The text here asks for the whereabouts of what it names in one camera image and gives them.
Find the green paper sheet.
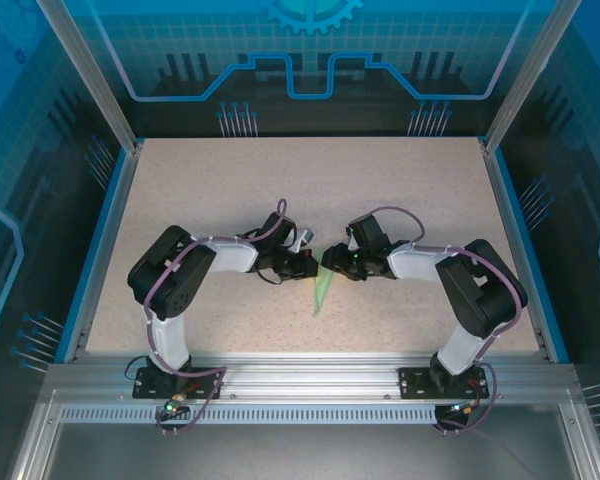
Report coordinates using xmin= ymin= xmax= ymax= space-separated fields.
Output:
xmin=312 ymin=249 xmax=339 ymax=317

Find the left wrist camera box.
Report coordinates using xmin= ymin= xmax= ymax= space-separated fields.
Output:
xmin=292 ymin=228 xmax=317 ymax=254

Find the aluminium mounting rail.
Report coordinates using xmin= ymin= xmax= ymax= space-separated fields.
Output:
xmin=44 ymin=349 xmax=581 ymax=401

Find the aluminium side frame rail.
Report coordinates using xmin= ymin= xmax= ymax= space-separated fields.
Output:
xmin=62 ymin=139 xmax=144 ymax=364
xmin=479 ymin=137 xmax=556 ymax=364

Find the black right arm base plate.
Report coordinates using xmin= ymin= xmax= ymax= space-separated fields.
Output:
xmin=397 ymin=366 xmax=491 ymax=400

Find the slotted grey cable duct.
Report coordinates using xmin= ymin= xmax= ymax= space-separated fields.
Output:
xmin=57 ymin=404 xmax=439 ymax=426

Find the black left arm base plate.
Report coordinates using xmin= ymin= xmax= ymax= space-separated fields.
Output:
xmin=132 ymin=366 xmax=225 ymax=400

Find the aluminium frame post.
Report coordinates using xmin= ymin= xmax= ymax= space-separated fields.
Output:
xmin=482 ymin=0 xmax=584 ymax=156
xmin=34 ymin=0 xmax=144 ymax=156

